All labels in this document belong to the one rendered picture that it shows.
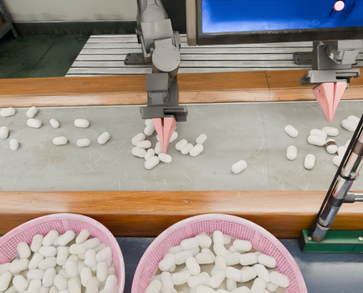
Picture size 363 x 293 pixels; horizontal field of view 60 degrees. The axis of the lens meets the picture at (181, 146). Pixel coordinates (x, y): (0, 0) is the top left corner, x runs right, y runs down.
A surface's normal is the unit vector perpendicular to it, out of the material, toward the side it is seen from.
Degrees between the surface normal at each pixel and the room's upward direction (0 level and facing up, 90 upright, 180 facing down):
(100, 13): 89
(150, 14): 39
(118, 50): 0
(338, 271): 0
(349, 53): 75
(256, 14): 58
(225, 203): 0
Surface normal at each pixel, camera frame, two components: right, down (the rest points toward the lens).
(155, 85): -0.09, -0.07
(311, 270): -0.07, -0.69
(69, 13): -0.11, 0.69
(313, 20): -0.07, 0.24
